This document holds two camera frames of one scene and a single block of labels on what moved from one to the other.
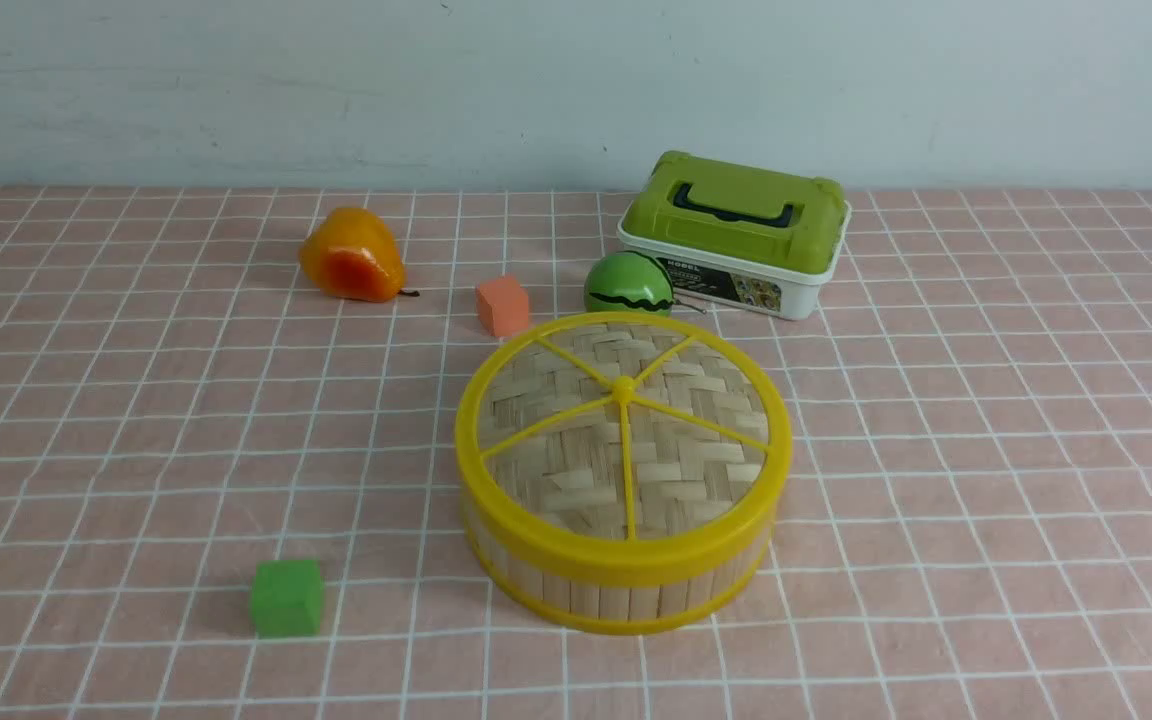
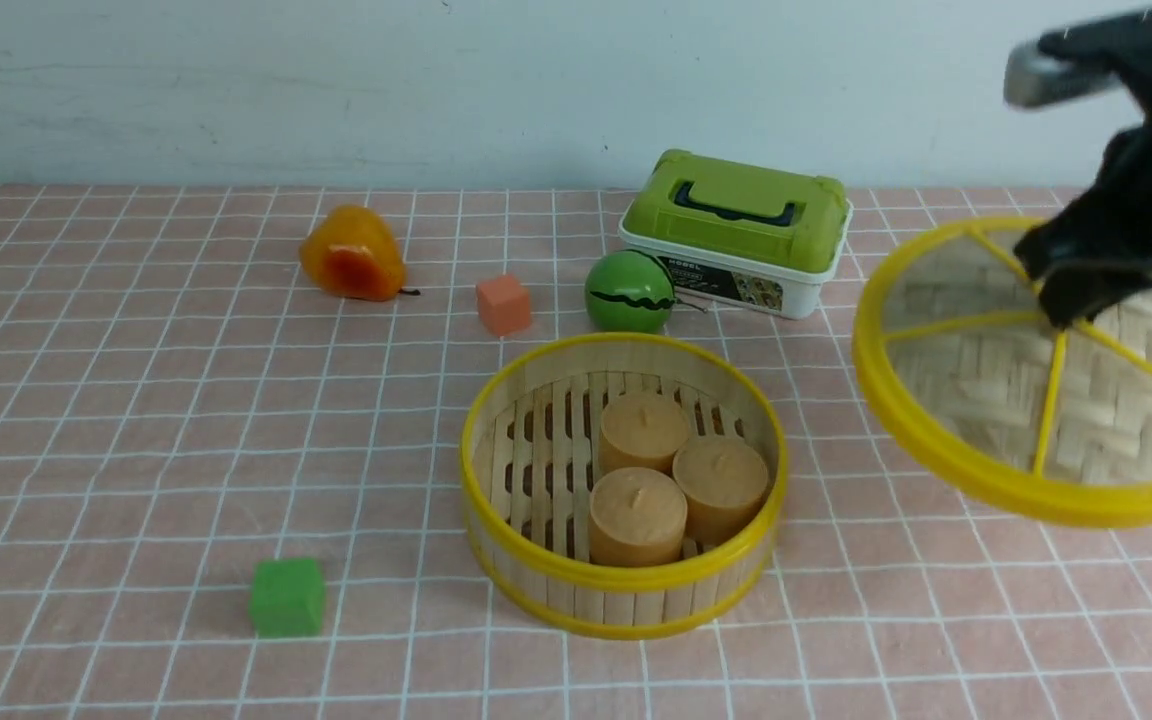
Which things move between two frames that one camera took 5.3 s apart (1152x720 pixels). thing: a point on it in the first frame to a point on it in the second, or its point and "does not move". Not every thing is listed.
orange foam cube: [502, 306] does not move
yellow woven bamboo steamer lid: [622, 446] to [1106, 422]
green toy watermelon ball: [629, 282] does not move
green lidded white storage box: [739, 237] does not move
